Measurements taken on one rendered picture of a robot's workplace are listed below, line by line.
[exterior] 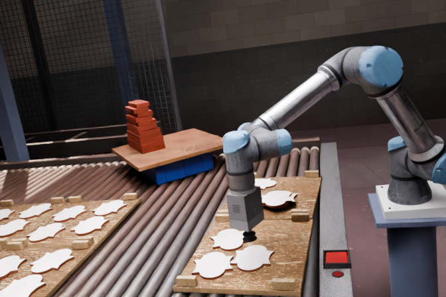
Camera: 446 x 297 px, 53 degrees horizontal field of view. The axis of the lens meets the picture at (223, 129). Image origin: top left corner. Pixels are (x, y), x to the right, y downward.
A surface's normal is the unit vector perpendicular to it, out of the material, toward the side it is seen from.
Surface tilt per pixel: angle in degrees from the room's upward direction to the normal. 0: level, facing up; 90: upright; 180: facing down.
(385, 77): 84
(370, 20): 90
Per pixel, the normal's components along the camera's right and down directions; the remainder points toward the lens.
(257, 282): -0.14, -0.96
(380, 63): 0.25, 0.07
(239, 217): -0.59, 0.26
